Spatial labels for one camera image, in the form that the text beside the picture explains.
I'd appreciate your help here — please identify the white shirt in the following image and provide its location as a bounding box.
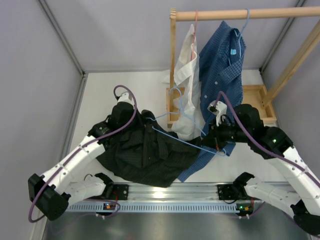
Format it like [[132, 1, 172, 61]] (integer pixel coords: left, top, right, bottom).
[[171, 25, 205, 141]]

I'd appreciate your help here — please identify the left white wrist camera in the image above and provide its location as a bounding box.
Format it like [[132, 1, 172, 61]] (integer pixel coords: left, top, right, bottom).
[[117, 91, 134, 105]]

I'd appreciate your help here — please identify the right aluminium frame post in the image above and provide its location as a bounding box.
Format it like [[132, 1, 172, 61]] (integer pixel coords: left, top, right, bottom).
[[258, 0, 308, 73]]

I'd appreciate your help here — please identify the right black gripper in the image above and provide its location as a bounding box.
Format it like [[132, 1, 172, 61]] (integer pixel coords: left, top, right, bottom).
[[200, 116, 251, 152]]

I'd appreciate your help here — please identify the left aluminium frame post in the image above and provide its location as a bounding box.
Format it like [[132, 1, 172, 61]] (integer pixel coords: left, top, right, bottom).
[[36, 0, 85, 77]]

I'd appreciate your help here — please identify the blue hanger holding shirt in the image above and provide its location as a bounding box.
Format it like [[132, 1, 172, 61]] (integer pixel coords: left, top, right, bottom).
[[228, 8, 250, 65]]

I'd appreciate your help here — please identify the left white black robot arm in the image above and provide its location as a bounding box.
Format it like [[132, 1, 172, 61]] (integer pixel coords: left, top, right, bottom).
[[28, 102, 138, 221]]

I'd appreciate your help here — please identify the wooden clothes rack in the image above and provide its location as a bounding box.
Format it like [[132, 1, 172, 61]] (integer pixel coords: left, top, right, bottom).
[[169, 6, 320, 124]]

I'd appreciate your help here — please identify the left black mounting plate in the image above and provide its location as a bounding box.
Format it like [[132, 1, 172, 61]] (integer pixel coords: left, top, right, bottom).
[[108, 184, 129, 201]]

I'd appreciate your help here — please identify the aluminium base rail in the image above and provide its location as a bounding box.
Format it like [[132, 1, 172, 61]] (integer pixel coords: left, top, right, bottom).
[[67, 181, 298, 201]]

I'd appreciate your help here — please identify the black pinstripe shirt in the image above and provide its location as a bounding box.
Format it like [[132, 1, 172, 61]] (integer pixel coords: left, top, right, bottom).
[[96, 110, 201, 188]]

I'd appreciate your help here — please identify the pink wire hanger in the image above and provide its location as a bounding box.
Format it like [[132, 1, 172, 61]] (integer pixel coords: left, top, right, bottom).
[[190, 10, 199, 61]]

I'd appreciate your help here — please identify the blue wire hanger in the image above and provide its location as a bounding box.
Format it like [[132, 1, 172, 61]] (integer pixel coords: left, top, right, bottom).
[[144, 87, 227, 157]]

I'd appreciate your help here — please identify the blue checked shirt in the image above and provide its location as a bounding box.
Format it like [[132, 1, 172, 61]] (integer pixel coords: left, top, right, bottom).
[[177, 20, 248, 183]]

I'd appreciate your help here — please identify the grey slotted cable duct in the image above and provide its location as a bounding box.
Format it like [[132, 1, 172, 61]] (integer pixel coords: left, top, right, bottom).
[[66, 202, 252, 214]]

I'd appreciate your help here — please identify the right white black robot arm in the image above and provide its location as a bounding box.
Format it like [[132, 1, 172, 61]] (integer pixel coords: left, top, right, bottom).
[[202, 101, 320, 237]]

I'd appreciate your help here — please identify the aluminium frame post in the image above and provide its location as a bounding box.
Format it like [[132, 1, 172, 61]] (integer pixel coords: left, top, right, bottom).
[[258, 0, 308, 73], [36, 0, 85, 77]]

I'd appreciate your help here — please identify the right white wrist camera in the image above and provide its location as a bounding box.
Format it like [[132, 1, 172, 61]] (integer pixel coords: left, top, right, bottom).
[[207, 100, 228, 127]]

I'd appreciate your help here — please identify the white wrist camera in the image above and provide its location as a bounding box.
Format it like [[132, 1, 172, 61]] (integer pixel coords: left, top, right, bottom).
[[117, 91, 134, 105], [207, 100, 228, 127]]

